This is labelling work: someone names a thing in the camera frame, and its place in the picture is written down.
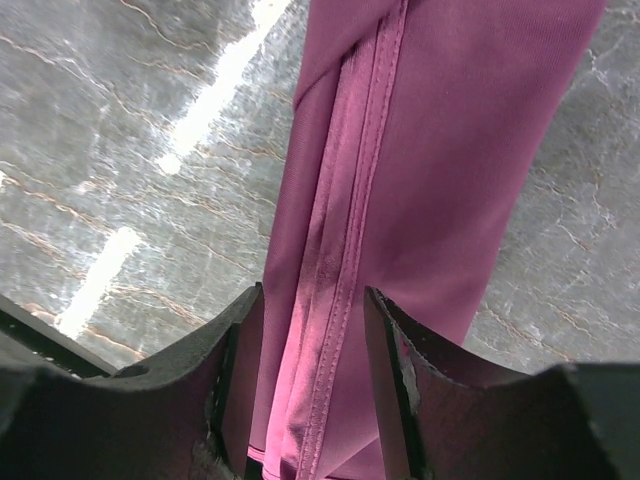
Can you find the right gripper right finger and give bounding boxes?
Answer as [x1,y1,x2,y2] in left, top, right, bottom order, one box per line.
[364,288,639,479]

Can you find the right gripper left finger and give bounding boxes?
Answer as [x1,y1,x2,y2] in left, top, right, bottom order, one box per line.
[1,285,264,479]

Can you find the purple cloth napkin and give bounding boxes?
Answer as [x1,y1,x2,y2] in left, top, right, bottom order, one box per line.
[249,0,606,479]

